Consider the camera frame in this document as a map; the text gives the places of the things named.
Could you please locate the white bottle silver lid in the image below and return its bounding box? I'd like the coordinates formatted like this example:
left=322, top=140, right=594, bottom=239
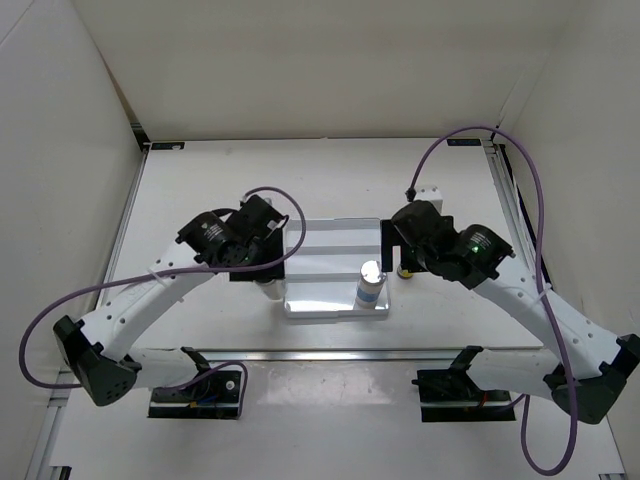
left=254, top=279, right=286, bottom=301

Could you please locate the white bottle blue label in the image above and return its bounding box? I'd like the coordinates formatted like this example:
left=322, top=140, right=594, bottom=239
left=355, top=260, right=387, bottom=309

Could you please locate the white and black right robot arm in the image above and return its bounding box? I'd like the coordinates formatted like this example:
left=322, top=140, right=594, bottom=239
left=381, top=200, right=639, bottom=425

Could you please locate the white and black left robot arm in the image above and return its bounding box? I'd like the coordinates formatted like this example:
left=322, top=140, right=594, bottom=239
left=53, top=195, right=289, bottom=407

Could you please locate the white three-compartment tray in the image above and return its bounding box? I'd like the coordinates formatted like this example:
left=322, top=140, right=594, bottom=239
left=283, top=218, right=391, bottom=323

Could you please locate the right black corner label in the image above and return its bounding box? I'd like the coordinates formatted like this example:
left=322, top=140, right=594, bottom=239
left=446, top=138, right=482, bottom=147

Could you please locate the black corner label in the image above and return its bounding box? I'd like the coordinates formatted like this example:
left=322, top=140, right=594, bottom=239
left=446, top=138, right=482, bottom=147
left=150, top=142, right=185, bottom=151

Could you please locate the left black corner label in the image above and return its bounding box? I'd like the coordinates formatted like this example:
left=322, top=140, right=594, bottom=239
left=150, top=142, right=185, bottom=151

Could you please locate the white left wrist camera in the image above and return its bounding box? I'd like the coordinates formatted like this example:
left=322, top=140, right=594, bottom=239
left=239, top=195, right=272, bottom=215

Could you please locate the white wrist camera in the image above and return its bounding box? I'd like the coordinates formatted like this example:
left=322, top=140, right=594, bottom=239
left=414, top=184, right=444, bottom=213
left=239, top=195, right=272, bottom=215

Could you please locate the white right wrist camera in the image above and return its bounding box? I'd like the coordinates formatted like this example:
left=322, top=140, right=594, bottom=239
left=414, top=184, right=444, bottom=213

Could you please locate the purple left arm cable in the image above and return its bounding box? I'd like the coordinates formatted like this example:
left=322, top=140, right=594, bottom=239
left=18, top=185, right=308, bottom=404

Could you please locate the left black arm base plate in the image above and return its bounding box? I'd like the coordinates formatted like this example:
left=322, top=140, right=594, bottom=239
left=147, top=361, right=248, bottom=420

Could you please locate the aluminium frame rail front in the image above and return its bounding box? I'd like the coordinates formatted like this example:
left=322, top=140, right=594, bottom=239
left=139, top=348, right=546, bottom=362

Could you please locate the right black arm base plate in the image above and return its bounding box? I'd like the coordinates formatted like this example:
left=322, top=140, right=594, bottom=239
left=411, top=370, right=516, bottom=423

